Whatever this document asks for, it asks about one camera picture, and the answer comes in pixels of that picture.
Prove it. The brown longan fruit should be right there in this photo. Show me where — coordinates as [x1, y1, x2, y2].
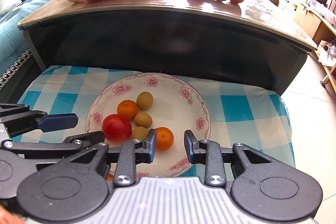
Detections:
[130, 127, 148, 140]
[134, 112, 153, 128]
[137, 92, 153, 110]

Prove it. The large red yellow apple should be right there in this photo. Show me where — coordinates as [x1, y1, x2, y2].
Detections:
[102, 114, 132, 143]

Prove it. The orange mandarin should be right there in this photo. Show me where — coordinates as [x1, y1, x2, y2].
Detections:
[117, 100, 138, 121]
[155, 127, 174, 151]

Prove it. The white floral porcelain plate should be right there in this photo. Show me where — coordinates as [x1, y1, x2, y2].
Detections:
[85, 73, 211, 177]

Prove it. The blue white checkered tablecloth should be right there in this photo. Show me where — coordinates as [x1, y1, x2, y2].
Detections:
[15, 66, 294, 177]

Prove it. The teal sofa blanket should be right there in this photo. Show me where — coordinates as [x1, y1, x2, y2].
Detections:
[1, 0, 50, 83]

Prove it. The dark coffee table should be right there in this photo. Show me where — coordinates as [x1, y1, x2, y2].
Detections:
[18, 0, 317, 94]

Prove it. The wooden tv shelf unit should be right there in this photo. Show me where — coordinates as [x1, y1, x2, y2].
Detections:
[294, 4, 335, 92]

